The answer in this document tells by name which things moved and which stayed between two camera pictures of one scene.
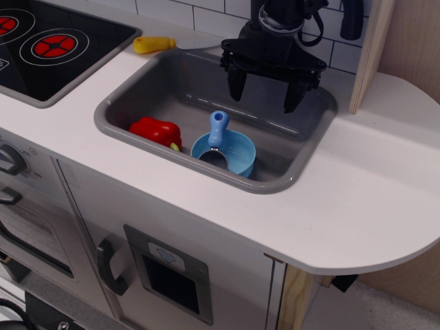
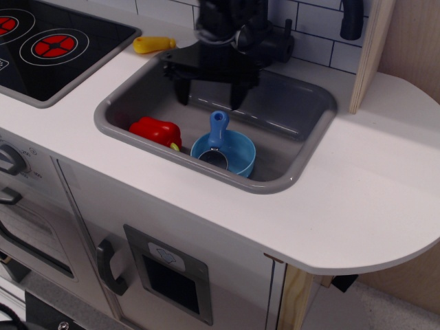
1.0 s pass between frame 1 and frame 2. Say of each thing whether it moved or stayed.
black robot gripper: moved
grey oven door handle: stayed
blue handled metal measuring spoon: stayed
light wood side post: stayed
